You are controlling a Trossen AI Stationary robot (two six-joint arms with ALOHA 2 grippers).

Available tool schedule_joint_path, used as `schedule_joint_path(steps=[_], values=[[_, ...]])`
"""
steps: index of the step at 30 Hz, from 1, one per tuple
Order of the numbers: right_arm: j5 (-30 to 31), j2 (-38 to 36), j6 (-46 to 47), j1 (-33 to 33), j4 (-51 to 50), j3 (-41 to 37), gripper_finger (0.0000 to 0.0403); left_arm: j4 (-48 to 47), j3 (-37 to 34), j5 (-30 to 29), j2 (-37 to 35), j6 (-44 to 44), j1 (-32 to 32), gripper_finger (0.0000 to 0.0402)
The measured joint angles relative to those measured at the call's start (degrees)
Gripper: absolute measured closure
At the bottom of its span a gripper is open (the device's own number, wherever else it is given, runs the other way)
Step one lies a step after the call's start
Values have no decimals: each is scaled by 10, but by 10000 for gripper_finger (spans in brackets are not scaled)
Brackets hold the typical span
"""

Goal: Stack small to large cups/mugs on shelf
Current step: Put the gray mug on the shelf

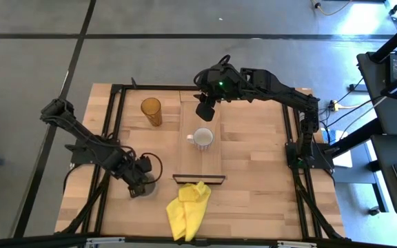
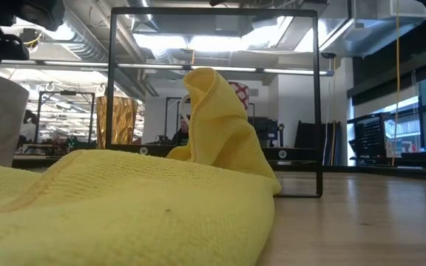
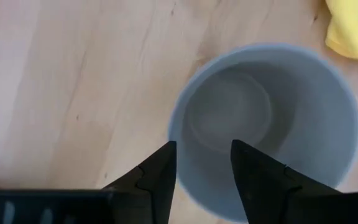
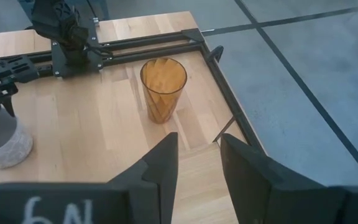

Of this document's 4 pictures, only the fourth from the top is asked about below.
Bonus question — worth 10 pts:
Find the black aluminium table frame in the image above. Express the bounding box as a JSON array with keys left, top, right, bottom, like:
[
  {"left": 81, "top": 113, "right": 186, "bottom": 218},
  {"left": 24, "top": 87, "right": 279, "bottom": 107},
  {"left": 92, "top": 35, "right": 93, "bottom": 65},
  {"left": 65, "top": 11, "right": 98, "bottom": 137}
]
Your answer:
[{"left": 26, "top": 27, "right": 262, "bottom": 153}]

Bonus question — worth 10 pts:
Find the amber ribbed plastic tumbler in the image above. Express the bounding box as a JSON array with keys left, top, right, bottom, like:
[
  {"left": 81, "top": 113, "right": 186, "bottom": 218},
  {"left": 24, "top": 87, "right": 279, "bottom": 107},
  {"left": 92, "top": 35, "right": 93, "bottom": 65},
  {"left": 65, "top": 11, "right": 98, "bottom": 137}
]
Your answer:
[{"left": 139, "top": 57, "right": 188, "bottom": 124}]

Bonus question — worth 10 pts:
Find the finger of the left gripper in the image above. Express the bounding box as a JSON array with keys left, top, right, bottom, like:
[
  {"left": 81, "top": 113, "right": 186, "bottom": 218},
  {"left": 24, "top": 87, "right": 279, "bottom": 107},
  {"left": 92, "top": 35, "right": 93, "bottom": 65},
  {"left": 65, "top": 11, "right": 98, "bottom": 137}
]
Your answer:
[{"left": 1, "top": 83, "right": 19, "bottom": 118}]

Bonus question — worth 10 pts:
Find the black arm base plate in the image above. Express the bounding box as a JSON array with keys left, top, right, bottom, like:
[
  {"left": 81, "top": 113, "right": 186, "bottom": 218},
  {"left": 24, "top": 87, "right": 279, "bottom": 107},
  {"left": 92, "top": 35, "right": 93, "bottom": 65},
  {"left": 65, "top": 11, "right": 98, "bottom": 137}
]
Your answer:
[{"left": 50, "top": 36, "right": 104, "bottom": 78}]

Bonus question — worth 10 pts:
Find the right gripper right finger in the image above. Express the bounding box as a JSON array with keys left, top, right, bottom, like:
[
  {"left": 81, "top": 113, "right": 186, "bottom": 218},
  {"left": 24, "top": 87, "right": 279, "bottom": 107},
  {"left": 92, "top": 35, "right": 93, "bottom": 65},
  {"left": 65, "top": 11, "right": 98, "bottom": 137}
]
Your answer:
[{"left": 219, "top": 133, "right": 347, "bottom": 224}]

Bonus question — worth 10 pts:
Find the black clamp handle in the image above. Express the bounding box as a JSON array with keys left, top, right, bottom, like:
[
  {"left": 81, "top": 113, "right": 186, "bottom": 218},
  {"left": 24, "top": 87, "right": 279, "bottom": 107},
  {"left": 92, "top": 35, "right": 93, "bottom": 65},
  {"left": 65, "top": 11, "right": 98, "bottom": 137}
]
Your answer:
[{"left": 206, "top": 45, "right": 225, "bottom": 63}]

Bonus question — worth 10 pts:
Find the grey patterned mug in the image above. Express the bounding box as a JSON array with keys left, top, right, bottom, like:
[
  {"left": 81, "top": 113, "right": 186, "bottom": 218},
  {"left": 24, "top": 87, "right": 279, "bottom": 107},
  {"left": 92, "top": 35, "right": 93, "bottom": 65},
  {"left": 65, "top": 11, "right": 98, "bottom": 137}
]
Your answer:
[{"left": 0, "top": 107, "right": 34, "bottom": 170}]

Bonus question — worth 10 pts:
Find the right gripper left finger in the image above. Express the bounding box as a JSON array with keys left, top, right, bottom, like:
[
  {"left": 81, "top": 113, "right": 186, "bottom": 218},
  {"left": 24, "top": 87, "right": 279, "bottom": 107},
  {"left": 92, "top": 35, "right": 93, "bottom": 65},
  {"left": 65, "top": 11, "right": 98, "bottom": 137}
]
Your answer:
[{"left": 107, "top": 132, "right": 179, "bottom": 224}]

